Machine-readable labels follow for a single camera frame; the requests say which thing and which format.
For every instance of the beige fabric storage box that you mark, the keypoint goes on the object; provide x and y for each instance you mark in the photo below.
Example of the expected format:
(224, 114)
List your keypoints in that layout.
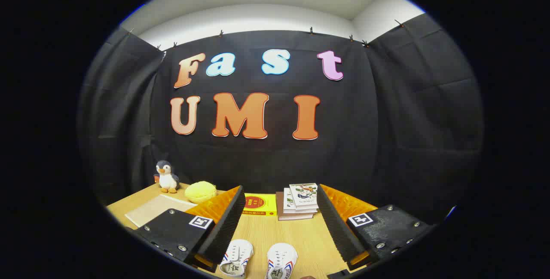
(154, 210)

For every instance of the white canvas shoe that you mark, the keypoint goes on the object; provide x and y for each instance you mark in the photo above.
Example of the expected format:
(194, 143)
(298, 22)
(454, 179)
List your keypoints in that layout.
(281, 259)
(238, 255)

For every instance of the brown cover book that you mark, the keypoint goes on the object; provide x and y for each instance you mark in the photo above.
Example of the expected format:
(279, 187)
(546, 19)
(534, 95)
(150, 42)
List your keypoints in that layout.
(280, 210)

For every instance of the yellow book with red circle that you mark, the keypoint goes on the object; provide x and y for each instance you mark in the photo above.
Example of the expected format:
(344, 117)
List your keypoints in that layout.
(258, 203)

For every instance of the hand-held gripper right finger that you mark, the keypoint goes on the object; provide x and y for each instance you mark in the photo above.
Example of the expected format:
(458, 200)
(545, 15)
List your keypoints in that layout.
(337, 227)

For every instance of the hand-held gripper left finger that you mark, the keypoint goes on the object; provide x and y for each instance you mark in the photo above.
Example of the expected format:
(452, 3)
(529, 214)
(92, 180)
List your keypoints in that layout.
(223, 231)

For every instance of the white illustrated cover book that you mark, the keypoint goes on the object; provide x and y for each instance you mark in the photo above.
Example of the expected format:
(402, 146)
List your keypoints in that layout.
(304, 194)

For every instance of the penguin plush toy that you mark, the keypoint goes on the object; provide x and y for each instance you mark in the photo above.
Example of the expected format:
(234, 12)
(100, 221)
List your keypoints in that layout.
(166, 178)

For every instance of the yellow round plush toy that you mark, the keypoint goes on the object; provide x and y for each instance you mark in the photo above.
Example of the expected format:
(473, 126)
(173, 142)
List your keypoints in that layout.
(200, 192)

